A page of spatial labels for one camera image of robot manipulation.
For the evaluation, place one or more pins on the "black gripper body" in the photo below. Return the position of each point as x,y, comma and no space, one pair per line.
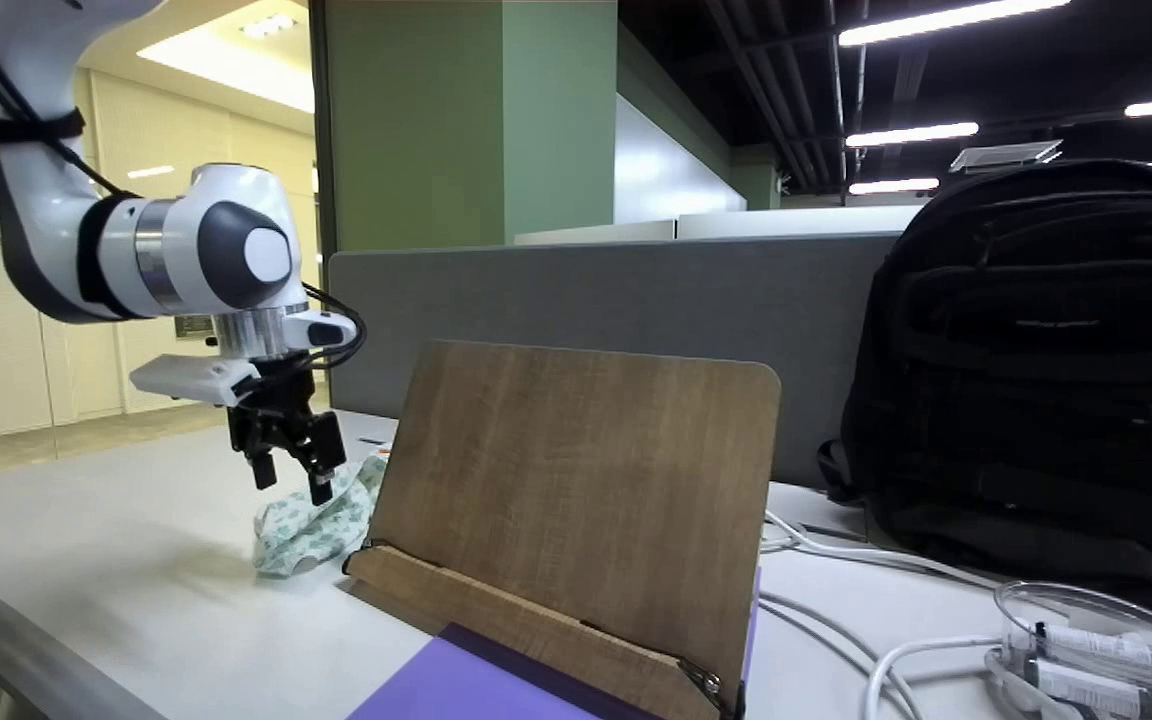
286,404

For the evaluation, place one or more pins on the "white and green floral cloth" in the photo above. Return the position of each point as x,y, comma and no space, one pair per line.
303,534

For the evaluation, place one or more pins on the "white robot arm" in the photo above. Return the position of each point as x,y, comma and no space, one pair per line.
56,225

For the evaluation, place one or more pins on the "wooden board stand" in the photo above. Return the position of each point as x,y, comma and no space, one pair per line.
579,495

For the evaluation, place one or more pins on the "purple paper sheet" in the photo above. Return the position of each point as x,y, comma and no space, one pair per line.
469,686

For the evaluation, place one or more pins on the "grey desk partition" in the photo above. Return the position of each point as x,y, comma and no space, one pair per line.
601,301

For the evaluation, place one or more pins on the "green pillar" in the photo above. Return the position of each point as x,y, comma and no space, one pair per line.
469,123

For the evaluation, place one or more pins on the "large ceiling light panel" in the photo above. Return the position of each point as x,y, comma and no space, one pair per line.
250,55

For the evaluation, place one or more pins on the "black backpack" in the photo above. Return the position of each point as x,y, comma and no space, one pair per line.
1040,372

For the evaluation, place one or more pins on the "long ceiling light strip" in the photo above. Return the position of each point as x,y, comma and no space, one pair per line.
948,22

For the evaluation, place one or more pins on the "white power adapter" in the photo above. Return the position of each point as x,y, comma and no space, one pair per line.
1098,666

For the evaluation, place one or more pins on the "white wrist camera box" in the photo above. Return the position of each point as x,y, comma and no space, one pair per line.
188,379

